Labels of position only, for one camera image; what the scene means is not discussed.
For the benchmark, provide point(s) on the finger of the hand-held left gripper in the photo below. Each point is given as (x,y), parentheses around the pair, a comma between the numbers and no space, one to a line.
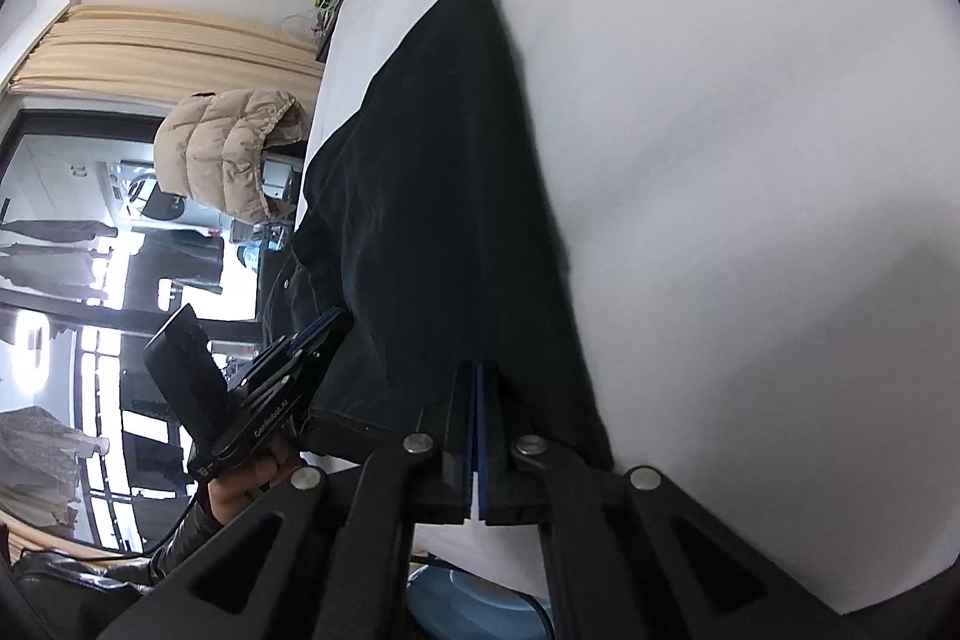
(334,355)
(322,326)

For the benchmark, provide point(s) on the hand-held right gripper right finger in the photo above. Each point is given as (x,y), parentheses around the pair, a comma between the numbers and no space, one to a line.
(489,437)

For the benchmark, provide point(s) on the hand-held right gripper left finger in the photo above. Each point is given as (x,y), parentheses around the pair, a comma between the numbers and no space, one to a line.
(466,437)

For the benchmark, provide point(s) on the black denim pants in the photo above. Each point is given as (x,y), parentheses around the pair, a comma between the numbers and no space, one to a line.
(435,197)

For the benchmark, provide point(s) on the person's left forearm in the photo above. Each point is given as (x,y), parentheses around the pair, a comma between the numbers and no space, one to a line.
(184,546)

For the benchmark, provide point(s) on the person's left hand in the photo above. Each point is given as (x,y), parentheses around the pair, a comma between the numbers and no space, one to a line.
(247,482)

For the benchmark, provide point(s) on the blue plastic stool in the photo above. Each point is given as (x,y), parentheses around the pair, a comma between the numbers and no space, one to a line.
(465,610)

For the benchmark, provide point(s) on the hanging light patterned garment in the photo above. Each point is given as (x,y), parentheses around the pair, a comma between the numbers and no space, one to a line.
(37,460)

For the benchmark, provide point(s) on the beige puffer jacket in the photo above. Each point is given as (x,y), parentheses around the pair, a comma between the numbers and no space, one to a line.
(217,153)

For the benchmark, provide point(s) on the hanging dark grey garment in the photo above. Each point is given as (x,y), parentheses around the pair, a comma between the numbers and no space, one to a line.
(52,254)

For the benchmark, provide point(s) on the person's dark jacket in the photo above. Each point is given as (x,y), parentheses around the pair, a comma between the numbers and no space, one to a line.
(60,595)

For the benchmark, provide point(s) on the beige curtain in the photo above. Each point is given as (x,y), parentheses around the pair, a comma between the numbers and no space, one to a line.
(150,55)

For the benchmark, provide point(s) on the bed with white sheet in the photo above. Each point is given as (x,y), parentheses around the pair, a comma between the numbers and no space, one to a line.
(712,123)

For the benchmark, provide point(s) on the black sliding door frame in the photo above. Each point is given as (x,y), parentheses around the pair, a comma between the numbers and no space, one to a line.
(75,123)

